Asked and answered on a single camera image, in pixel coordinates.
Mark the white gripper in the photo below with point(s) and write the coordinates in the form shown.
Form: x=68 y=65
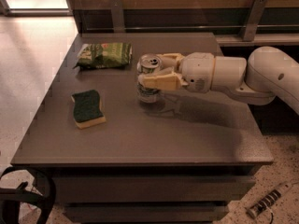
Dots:
x=198 y=69

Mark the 7up soda can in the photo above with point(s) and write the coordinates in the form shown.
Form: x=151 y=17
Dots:
x=147 y=68

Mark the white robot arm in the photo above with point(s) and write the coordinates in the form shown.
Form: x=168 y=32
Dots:
x=266 y=74

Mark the green yellow sponge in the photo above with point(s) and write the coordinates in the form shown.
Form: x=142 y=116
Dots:
x=87 y=109

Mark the green chip bag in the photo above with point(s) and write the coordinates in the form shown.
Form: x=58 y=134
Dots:
x=104 y=55

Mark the upper desk drawer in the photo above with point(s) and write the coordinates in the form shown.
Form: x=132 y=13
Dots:
x=151 y=189

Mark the desk drawer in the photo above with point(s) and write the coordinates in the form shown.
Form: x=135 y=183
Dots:
x=151 y=189
x=146 y=213

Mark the lower desk drawer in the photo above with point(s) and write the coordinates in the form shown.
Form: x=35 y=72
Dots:
x=146 y=213

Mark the left metal bracket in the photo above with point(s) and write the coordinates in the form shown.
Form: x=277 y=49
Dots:
x=117 y=16

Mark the metal bracket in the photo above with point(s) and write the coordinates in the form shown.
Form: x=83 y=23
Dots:
x=117 y=16
x=249 y=29

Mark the right metal bracket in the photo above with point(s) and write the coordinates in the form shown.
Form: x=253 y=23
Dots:
x=249 y=29

